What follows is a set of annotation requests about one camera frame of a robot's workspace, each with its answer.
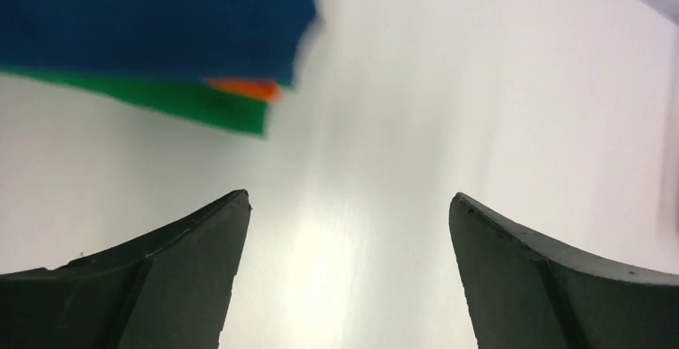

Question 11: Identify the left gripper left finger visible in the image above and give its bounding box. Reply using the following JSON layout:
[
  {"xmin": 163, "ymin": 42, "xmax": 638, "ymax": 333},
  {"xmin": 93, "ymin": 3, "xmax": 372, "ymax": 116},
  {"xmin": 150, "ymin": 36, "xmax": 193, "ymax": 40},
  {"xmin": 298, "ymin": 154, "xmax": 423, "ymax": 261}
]
[{"xmin": 1, "ymin": 190, "xmax": 251, "ymax": 348}]

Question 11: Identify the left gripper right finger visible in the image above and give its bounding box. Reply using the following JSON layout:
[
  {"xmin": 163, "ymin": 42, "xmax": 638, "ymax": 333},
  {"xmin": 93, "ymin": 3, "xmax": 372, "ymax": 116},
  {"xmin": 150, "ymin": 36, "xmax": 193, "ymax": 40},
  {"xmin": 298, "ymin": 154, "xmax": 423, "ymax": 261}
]
[{"xmin": 449, "ymin": 193, "xmax": 678, "ymax": 348}]

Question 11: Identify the blue printed t-shirt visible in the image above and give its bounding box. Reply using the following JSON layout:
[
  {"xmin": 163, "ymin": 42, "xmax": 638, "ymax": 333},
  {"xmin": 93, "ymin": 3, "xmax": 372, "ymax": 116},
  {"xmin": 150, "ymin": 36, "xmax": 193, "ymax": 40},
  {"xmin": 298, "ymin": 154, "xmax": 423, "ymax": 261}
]
[{"xmin": 1, "ymin": 0, "xmax": 316, "ymax": 81}]

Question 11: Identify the folded green t-shirt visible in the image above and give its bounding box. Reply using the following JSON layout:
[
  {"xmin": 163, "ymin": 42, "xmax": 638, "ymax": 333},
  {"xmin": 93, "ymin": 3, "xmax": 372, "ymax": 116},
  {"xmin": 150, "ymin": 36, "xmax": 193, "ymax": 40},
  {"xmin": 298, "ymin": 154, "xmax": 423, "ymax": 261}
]
[{"xmin": 1, "ymin": 68, "xmax": 269, "ymax": 137}]

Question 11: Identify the folded orange t-shirt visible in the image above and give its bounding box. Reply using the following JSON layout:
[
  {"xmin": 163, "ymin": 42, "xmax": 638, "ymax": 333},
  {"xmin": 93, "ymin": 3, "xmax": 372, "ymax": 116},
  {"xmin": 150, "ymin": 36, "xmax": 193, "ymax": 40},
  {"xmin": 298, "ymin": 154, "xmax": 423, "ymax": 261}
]
[{"xmin": 203, "ymin": 78, "xmax": 282, "ymax": 103}]

